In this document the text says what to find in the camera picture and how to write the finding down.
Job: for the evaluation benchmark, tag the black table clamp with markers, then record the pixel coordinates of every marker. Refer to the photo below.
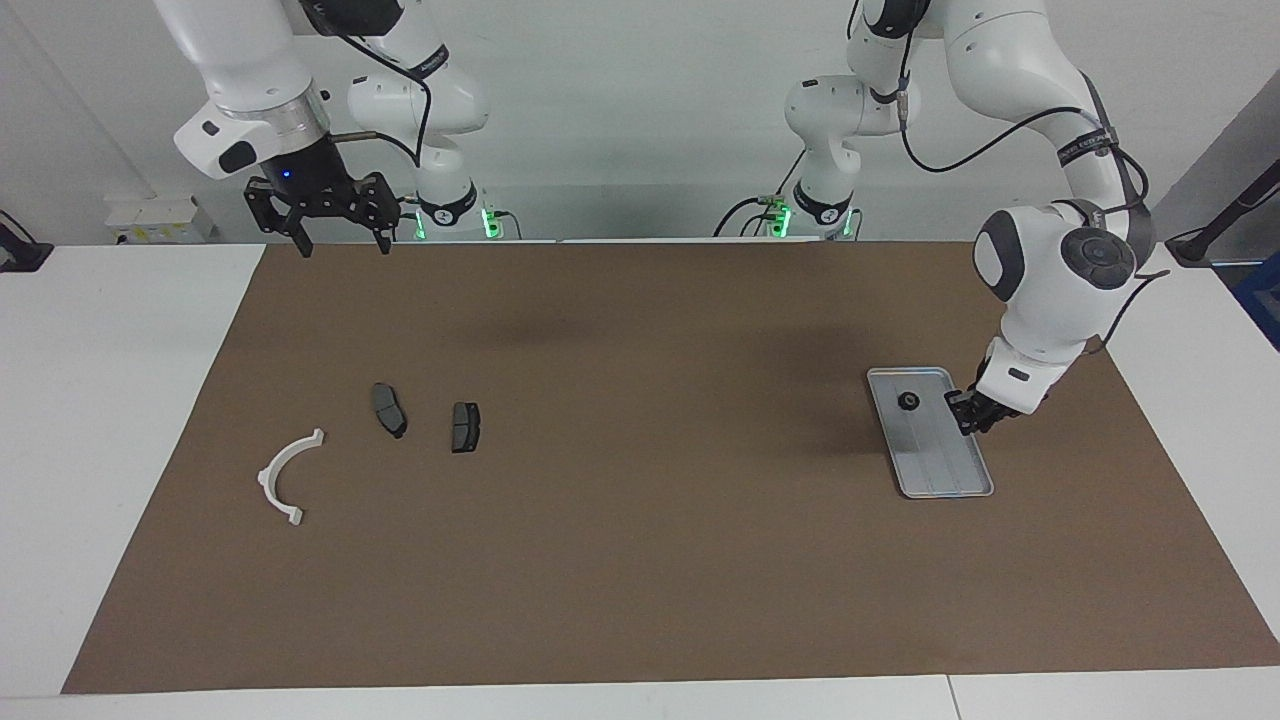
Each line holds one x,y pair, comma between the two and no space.
25,255

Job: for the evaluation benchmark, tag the white cardboard box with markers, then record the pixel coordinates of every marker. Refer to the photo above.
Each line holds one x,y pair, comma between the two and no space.
160,220

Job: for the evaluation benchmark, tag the silver metal tray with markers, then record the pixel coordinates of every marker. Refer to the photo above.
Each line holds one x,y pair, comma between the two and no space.
935,455

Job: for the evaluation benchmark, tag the brown table mat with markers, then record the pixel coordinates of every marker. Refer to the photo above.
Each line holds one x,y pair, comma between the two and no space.
640,560

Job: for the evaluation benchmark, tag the rectangular dark brake pad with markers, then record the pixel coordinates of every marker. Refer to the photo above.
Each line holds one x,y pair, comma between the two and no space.
465,427

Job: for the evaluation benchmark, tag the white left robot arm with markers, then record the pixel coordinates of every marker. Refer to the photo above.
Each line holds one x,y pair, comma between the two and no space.
1050,300

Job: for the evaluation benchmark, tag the large black bearing gear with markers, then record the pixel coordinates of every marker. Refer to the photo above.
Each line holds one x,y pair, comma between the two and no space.
909,402

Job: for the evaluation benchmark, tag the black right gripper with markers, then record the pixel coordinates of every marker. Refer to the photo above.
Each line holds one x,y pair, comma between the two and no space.
315,180

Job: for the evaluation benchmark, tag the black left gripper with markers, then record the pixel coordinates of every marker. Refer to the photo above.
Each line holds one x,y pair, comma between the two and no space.
990,410

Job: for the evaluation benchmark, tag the blue bin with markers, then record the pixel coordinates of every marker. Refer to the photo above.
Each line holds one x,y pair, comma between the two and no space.
1262,300

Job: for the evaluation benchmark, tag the white curved plastic bracket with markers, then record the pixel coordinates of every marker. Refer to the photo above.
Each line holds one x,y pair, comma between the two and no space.
268,480

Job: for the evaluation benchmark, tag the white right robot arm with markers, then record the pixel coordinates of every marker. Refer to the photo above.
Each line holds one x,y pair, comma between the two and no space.
240,60

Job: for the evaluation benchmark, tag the curved dark brake pad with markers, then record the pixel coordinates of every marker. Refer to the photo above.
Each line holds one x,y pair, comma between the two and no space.
389,410

